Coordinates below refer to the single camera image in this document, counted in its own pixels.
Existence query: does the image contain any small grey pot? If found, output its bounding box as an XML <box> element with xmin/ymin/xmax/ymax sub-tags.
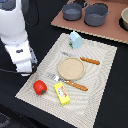
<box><xmin>62</xmin><ymin>2</ymin><xmax>82</xmax><ymax>21</ymax></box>

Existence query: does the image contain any large grey pot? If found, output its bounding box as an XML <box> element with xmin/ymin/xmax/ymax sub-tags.
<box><xmin>84</xmin><ymin>2</ymin><xmax>110</xmax><ymax>27</ymax></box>

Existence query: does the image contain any red toy tomato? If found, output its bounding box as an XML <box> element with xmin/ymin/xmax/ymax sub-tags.
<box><xmin>33</xmin><ymin>80</ymin><xmax>47</xmax><ymax>95</ymax></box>

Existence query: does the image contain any beige woven placemat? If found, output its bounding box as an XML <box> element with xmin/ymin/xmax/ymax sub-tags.
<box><xmin>16</xmin><ymin>33</ymin><xmax>117</xmax><ymax>128</ymax></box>

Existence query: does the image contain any round wooden plate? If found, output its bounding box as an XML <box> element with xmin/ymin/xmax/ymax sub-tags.
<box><xmin>58</xmin><ymin>57</ymin><xmax>85</xmax><ymax>80</ymax></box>

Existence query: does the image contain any fork with wooden handle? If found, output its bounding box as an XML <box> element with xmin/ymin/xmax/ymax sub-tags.
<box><xmin>47</xmin><ymin>73</ymin><xmax>88</xmax><ymax>91</ymax></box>

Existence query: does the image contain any yellow toy butter box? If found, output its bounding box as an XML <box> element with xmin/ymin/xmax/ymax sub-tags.
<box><xmin>54</xmin><ymin>82</ymin><xmax>70</xmax><ymax>105</ymax></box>

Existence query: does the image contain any knife with wooden handle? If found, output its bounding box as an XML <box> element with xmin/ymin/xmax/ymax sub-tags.
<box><xmin>61</xmin><ymin>52</ymin><xmax>100</xmax><ymax>65</ymax></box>

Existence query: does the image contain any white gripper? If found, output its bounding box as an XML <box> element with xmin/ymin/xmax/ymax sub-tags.
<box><xmin>5</xmin><ymin>41</ymin><xmax>37</xmax><ymax>76</ymax></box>

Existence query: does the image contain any beige bowl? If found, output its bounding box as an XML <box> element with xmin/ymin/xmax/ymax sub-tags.
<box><xmin>121</xmin><ymin>7</ymin><xmax>128</xmax><ymax>31</ymax></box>

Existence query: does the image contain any light blue toy carton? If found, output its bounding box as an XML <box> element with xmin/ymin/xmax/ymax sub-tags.
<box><xmin>69</xmin><ymin>31</ymin><xmax>82</xmax><ymax>49</ymax></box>

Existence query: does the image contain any pink wooden tray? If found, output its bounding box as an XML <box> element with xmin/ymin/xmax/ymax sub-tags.
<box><xmin>51</xmin><ymin>0</ymin><xmax>128</xmax><ymax>43</ymax></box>

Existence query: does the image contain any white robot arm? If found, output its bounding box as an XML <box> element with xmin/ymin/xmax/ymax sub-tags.
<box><xmin>0</xmin><ymin>0</ymin><xmax>37</xmax><ymax>76</ymax></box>

